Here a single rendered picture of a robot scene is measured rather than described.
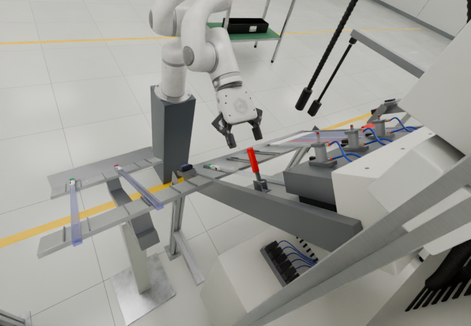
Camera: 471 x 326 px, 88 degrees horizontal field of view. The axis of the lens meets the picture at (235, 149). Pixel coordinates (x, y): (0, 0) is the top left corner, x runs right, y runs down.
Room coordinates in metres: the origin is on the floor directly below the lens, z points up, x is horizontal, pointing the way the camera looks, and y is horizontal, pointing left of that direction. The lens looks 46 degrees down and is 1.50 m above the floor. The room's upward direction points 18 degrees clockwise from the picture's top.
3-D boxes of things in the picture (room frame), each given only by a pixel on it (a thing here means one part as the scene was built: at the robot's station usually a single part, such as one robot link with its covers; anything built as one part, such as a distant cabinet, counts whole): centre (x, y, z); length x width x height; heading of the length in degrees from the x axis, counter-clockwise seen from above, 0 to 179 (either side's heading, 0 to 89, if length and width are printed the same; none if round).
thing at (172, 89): (1.04, 0.41, 0.79); 0.19 x 0.19 x 0.18
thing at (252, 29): (3.13, 0.35, 0.41); 0.57 x 0.17 x 0.11; 135
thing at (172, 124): (1.04, 0.41, 0.35); 0.18 x 0.18 x 0.70; 49
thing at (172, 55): (1.06, 0.38, 1.00); 0.19 x 0.12 x 0.24; 126
